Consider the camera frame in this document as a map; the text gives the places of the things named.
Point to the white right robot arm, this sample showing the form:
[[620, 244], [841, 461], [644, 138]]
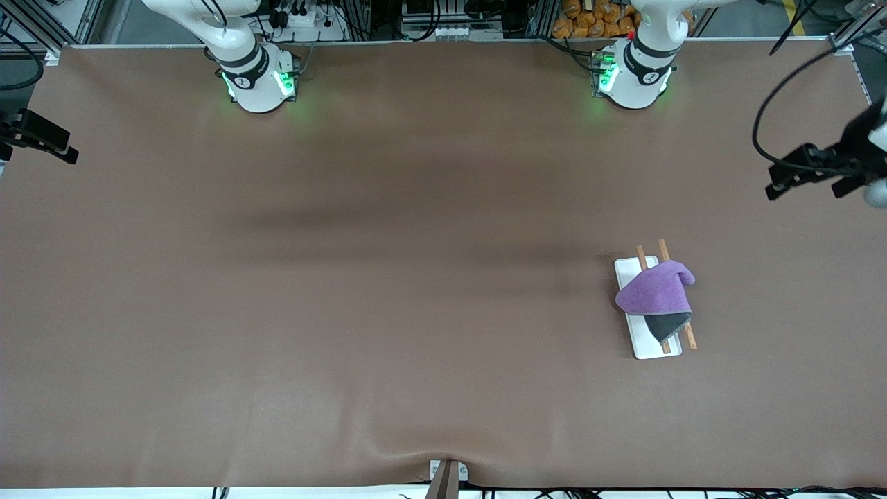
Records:
[[253, 69]]

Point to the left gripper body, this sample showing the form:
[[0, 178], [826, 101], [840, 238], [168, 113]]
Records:
[[858, 138]]

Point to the orange snack packets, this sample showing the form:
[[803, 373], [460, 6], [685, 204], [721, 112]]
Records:
[[596, 17]]

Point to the white power strip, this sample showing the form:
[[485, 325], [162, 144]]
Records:
[[312, 24]]

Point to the aluminium frame profile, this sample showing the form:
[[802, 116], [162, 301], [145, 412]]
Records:
[[849, 34], [86, 21]]

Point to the white rack with wooden rods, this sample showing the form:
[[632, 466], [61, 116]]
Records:
[[641, 346]]

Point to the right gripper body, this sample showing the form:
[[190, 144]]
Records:
[[15, 129]]

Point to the brown table cover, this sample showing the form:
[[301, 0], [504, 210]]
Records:
[[346, 277]]

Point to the purple towel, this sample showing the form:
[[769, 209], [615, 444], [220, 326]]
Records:
[[655, 294]]

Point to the metal mounting bracket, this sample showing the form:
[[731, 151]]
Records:
[[463, 473]]

